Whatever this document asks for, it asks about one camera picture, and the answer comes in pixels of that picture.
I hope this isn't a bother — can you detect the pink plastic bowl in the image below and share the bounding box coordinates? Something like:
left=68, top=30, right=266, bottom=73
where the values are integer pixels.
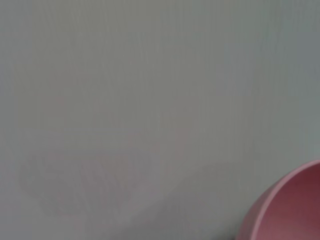
left=236, top=159, right=320, bottom=240

